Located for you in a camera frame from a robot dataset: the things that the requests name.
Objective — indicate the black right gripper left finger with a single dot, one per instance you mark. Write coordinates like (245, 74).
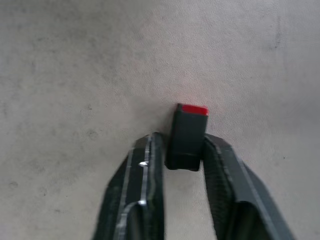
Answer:
(140, 190)

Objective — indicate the black block with red top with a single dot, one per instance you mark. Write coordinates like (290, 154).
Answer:
(188, 135)

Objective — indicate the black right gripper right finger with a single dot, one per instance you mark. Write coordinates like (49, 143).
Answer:
(240, 190)

